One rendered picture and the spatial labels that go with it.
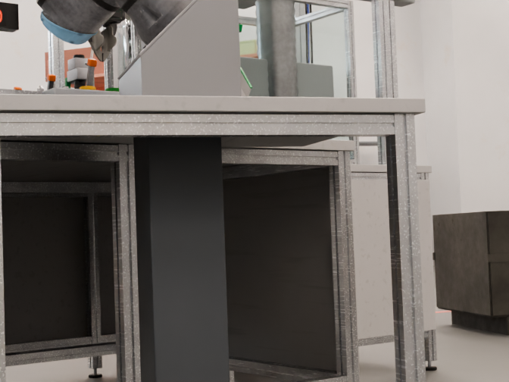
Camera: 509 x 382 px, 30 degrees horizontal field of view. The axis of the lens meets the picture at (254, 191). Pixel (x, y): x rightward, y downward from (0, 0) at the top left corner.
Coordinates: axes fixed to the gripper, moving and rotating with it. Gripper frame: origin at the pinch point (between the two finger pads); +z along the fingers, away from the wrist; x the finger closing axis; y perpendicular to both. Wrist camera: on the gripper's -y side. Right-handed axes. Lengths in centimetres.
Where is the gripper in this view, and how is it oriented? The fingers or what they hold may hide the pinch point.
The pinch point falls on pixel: (101, 57)
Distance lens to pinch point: 252.4
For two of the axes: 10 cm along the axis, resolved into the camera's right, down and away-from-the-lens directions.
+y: 5.9, -0.4, -8.1
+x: 8.1, -0.1, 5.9
